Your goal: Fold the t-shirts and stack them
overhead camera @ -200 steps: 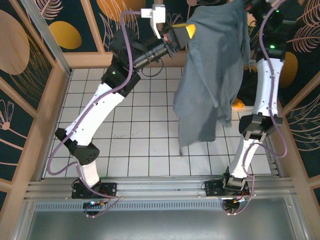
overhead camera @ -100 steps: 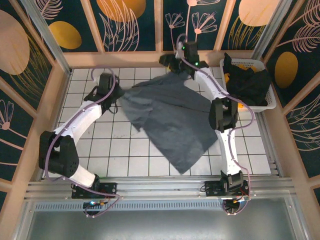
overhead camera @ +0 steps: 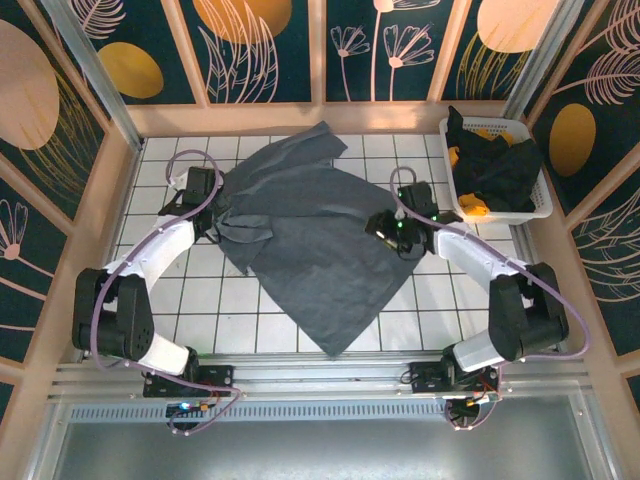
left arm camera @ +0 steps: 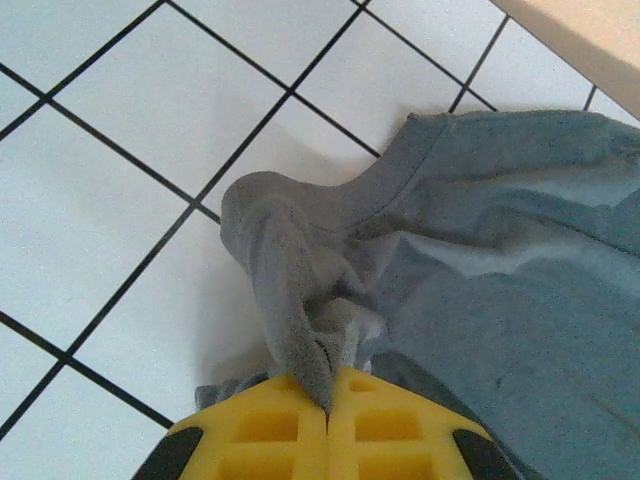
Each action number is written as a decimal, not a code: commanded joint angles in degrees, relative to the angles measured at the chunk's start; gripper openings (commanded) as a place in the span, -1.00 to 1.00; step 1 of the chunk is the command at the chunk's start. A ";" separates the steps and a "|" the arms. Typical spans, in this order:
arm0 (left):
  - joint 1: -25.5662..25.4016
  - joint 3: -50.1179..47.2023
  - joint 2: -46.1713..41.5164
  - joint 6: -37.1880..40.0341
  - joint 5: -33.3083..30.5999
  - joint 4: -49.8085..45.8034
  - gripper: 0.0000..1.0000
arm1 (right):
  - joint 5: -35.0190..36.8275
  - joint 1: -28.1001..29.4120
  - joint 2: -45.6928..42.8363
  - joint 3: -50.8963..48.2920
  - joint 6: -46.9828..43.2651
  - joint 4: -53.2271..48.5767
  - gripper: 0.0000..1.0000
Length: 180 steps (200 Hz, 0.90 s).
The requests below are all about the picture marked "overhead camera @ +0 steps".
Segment grey t-shirt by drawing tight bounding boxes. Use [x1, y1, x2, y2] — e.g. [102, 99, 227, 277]
[213, 121, 419, 357]

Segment yellow t-shirt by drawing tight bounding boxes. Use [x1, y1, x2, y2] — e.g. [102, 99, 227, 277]
[447, 128, 516, 217]

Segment black and yellow clothes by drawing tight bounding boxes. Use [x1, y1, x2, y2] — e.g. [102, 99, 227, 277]
[446, 105, 545, 214]

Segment white plastic basket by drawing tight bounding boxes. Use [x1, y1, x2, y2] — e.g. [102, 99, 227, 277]
[438, 115, 555, 225]

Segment perforated metal strip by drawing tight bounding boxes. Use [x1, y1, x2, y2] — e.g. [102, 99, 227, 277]
[67, 399, 584, 424]

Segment grey metal plate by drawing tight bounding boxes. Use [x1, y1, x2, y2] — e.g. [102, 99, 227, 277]
[29, 419, 616, 480]

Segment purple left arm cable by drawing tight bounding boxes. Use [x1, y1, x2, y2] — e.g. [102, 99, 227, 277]
[91, 149, 246, 437]

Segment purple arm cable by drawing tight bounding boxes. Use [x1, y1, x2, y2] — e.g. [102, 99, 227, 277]
[389, 166, 594, 432]
[91, 149, 246, 437]

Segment short aluminium side rail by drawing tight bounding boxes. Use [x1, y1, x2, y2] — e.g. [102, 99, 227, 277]
[507, 219, 541, 275]

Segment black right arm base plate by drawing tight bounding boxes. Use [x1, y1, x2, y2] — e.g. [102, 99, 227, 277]
[399, 360, 501, 396]

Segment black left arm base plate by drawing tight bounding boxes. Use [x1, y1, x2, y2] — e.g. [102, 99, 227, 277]
[143, 364, 236, 399]

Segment long aluminium base rail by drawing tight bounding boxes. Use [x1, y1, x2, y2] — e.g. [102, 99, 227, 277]
[47, 352, 599, 401]

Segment aluminium corner post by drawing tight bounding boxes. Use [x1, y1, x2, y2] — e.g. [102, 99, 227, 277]
[39, 0, 146, 151]
[502, 0, 586, 119]

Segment small circuit board with wires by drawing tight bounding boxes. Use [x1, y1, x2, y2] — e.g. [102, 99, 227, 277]
[166, 398, 212, 417]
[446, 392, 502, 417]

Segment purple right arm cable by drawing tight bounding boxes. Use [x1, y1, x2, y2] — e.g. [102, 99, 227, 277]
[389, 166, 594, 432]

